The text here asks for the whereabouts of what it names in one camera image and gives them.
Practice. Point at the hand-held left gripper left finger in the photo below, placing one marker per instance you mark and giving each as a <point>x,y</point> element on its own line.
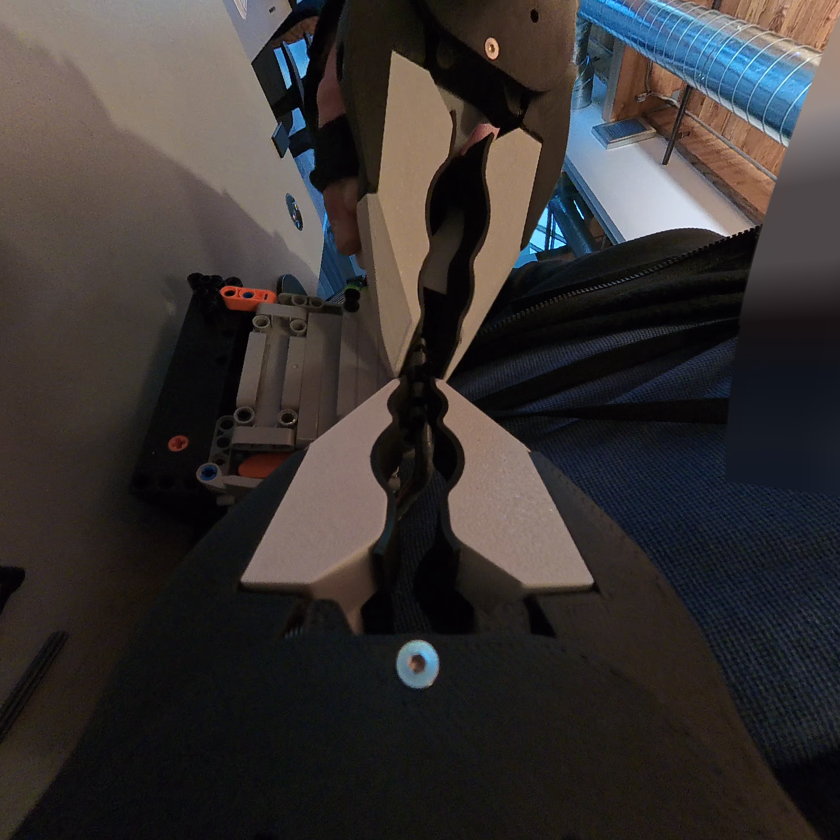
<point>321,512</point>

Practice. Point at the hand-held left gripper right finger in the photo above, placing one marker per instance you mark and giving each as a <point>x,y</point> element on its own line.
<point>512,512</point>

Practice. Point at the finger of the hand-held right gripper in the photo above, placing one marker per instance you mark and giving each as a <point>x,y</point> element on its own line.
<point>508,197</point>
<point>394,197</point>

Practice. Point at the grey orange brick assembly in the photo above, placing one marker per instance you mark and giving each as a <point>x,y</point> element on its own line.
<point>275,367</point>

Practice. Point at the person's right hand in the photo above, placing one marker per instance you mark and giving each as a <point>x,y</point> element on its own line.
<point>341,216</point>

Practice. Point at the small black table clamp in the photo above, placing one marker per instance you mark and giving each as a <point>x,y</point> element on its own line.
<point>279,139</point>

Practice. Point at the metal vent grille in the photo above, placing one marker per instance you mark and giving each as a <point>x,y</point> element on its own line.
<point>623,133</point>

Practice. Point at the black oval disc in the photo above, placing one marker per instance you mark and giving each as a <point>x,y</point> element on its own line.
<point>292,285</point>

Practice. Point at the person's black jacket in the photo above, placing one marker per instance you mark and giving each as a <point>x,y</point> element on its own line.
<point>623,295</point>

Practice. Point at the black metal rod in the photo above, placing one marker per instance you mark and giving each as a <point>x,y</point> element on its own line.
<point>677,124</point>

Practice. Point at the silver spiral ventilation duct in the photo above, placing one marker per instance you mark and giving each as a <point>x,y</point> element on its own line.
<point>709,59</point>
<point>569,223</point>

